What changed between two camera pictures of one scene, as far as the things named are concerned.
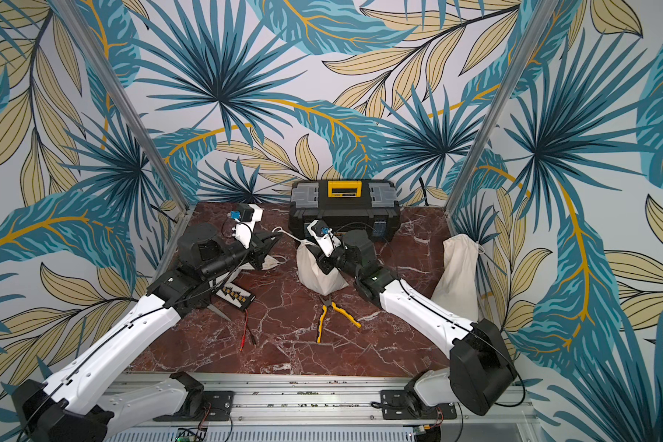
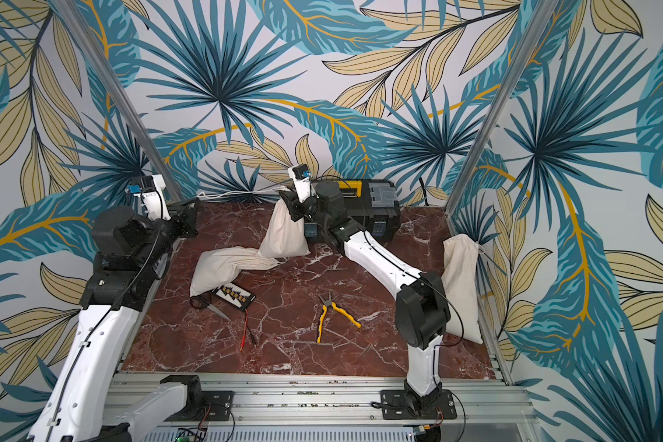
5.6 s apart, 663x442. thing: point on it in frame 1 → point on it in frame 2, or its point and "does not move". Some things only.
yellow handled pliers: [328, 301] does not move
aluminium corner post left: [119, 94] does not move
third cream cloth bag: [457, 288] does not move
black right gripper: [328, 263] → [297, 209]
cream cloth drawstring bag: [312, 276] → [286, 237]
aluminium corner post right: [541, 22] does not move
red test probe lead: [243, 340] does not move
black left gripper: [259, 249] → [183, 218]
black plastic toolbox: [347, 205] does not move
